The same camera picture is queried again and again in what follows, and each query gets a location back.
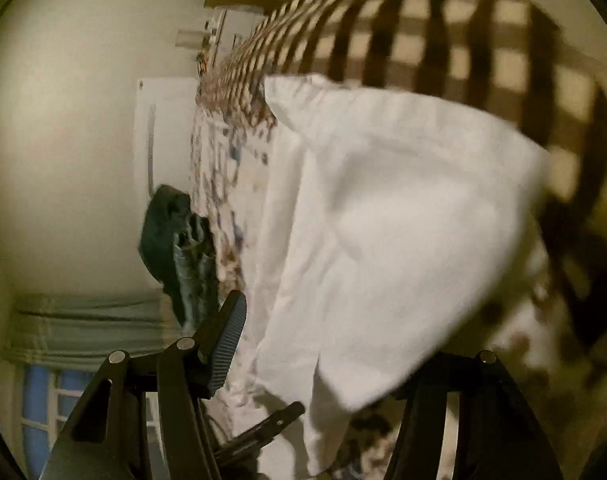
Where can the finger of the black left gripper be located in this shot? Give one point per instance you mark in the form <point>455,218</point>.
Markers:
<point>251,442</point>

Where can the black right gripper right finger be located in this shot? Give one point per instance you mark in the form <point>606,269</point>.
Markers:
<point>499,437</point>

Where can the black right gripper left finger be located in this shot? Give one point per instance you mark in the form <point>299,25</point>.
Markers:
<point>105,436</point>

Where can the white pants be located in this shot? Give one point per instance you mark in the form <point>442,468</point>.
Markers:
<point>389,219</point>

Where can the green window curtain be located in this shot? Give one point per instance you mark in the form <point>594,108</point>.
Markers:
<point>67,332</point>

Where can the folded dark green jeans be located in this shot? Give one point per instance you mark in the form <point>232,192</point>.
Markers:
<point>177,248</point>

